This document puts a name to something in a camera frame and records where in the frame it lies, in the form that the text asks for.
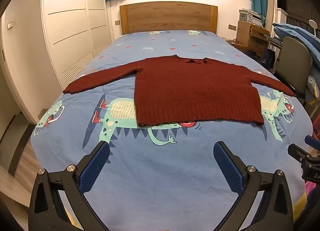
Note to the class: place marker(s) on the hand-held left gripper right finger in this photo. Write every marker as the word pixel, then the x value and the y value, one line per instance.
pixel 228 168

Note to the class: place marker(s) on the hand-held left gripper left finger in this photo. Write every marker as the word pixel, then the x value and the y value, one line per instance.
pixel 93 168

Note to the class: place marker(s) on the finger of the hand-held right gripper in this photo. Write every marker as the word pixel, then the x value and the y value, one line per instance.
pixel 297 152
pixel 313 141

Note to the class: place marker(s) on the dark red knit sweater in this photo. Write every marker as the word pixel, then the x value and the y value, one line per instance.
pixel 195 91

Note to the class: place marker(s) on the blue dinosaur print bedsheet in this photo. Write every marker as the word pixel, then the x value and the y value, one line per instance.
pixel 162 171

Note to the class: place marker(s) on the grey-green chair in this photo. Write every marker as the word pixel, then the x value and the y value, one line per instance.
pixel 292 63

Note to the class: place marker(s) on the dark blue bag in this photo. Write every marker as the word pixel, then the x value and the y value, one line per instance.
pixel 270 56

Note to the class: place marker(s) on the pile of blue bedding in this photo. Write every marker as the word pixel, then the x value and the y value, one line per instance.
pixel 300 31

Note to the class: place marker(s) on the white floor lamp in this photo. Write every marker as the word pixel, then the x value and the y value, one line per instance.
pixel 313 24

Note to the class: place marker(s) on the wooden nightstand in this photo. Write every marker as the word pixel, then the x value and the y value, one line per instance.
pixel 241 46

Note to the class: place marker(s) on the white door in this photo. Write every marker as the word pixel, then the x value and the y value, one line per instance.
pixel 10 76

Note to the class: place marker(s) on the wooden drawer cabinet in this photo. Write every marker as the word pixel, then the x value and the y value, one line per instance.
pixel 246 33

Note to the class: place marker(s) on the white printer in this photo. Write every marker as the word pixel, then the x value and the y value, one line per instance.
pixel 248 16

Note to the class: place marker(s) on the white wardrobe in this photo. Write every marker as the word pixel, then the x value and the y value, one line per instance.
pixel 72 28

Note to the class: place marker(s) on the wooden headboard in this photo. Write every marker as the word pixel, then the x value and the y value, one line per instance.
pixel 167 17

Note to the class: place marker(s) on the grey wall outlet panel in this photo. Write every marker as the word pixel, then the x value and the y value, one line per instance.
pixel 232 27

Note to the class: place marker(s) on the white wall switch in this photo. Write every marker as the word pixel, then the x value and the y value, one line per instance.
pixel 10 25

